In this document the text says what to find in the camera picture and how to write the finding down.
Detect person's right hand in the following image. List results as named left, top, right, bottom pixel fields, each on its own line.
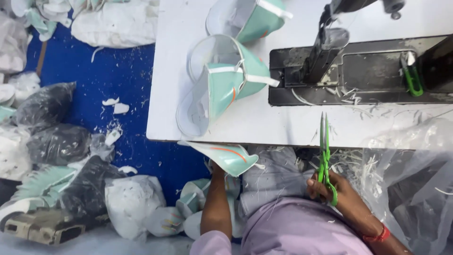
left=306, top=170, right=356, bottom=214

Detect person's left hand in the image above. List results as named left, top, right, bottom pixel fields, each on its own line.
left=208, top=159, right=228, bottom=178

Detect teal shoe piece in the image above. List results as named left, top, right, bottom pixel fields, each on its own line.
left=178, top=140, right=266, bottom=178

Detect green thread snips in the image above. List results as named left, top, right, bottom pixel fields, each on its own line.
left=317, top=112, right=339, bottom=207
left=399, top=51, right=424, bottom=97

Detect heap of shoe uppers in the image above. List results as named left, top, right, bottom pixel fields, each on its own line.
left=145, top=176, right=245, bottom=241

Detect grey trousers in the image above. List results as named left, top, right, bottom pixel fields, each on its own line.
left=239, top=144, right=321, bottom=217

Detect red wristband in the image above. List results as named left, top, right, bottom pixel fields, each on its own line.
left=362, top=223, right=391, bottom=243

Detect lilac shirt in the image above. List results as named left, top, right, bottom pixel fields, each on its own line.
left=189, top=196, right=375, bottom=255

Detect clear plastic bag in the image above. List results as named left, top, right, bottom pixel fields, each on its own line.
left=348, top=117, right=453, bottom=255

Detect teal shoe upper orange stripe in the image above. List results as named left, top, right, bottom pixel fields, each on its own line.
left=176, top=63, right=249, bottom=138

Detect white filled bag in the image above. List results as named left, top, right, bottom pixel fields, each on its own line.
left=104, top=174, right=168, bottom=242

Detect black sewing machine bed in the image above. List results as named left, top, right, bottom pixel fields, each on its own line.
left=268, top=34, right=453, bottom=107

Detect black filled plastic bag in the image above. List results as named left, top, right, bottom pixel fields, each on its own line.
left=15, top=82, right=77, bottom=132
left=26, top=123, right=93, bottom=167
left=58, top=155, right=125, bottom=229

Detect sewing machine needle head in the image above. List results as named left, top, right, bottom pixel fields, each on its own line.
left=301, top=0, right=406, bottom=85

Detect bundle of teal uppers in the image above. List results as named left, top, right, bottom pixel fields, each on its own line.
left=0, top=164, right=79, bottom=227

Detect large white sack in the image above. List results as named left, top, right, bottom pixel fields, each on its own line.
left=70, top=0, right=160, bottom=49

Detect beige metal machine part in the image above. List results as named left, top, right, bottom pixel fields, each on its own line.
left=3, top=208, right=87, bottom=247

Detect heap of white bags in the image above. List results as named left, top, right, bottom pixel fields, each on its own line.
left=0, top=12, right=42, bottom=182

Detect pile of white teal uppers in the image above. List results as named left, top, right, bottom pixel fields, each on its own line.
left=10, top=0, right=76, bottom=42

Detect teal shoe upper white strap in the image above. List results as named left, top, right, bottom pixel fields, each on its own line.
left=206, top=0, right=294, bottom=44

